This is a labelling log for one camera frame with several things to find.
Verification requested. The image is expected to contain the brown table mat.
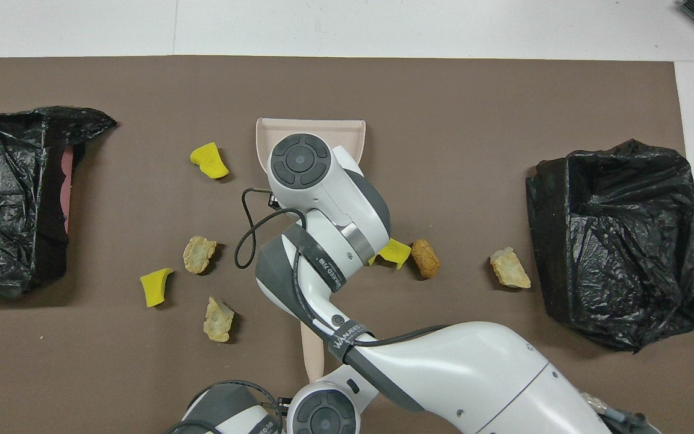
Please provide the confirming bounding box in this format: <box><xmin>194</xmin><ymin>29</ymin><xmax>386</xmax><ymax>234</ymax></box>
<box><xmin>0</xmin><ymin>55</ymin><xmax>694</xmax><ymax>434</ymax></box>

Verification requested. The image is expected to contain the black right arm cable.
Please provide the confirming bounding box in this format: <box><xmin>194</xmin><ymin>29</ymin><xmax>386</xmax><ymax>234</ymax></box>
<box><xmin>234</xmin><ymin>188</ymin><xmax>450</xmax><ymax>362</ymax></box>

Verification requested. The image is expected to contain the large yellow sponge piece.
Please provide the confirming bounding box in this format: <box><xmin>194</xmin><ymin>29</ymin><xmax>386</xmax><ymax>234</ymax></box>
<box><xmin>190</xmin><ymin>142</ymin><xmax>230</xmax><ymax>180</ymax></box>

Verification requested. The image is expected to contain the pale beige sponge chunk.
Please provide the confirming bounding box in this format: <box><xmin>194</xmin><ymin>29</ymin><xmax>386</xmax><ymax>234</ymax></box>
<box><xmin>490</xmin><ymin>247</ymin><xmax>531</xmax><ymax>289</ymax></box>
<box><xmin>203</xmin><ymin>295</ymin><xmax>235</xmax><ymax>343</ymax></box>

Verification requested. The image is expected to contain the beige hand brush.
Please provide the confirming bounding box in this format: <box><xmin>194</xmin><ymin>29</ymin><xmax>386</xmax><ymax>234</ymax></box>
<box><xmin>301</xmin><ymin>321</ymin><xmax>327</xmax><ymax>383</ymax></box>

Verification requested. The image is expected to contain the beige plastic dustpan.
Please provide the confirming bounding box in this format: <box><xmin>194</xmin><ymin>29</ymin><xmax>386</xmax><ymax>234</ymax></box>
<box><xmin>255</xmin><ymin>118</ymin><xmax>367</xmax><ymax>181</ymax></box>

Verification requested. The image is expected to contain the black bag lined pink bin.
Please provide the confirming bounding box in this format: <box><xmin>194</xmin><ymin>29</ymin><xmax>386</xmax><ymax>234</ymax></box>
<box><xmin>0</xmin><ymin>106</ymin><xmax>117</xmax><ymax>299</ymax></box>

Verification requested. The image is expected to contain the notched yellow sponge piece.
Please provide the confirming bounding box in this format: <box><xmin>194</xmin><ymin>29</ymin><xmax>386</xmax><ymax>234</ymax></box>
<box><xmin>368</xmin><ymin>238</ymin><xmax>412</xmax><ymax>269</ymax></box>

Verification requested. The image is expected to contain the small yellow sponge piece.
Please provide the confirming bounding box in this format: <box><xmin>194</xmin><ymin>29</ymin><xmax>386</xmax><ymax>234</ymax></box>
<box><xmin>140</xmin><ymin>268</ymin><xmax>174</xmax><ymax>309</ymax></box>

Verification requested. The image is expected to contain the orange brown sponge chunk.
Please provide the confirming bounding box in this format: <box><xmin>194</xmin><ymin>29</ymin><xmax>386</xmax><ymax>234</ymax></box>
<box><xmin>411</xmin><ymin>239</ymin><xmax>441</xmax><ymax>279</ymax></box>

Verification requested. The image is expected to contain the beige brown sponge chunk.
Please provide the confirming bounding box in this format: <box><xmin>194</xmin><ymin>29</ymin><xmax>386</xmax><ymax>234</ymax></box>
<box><xmin>183</xmin><ymin>235</ymin><xmax>218</xmax><ymax>275</ymax></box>

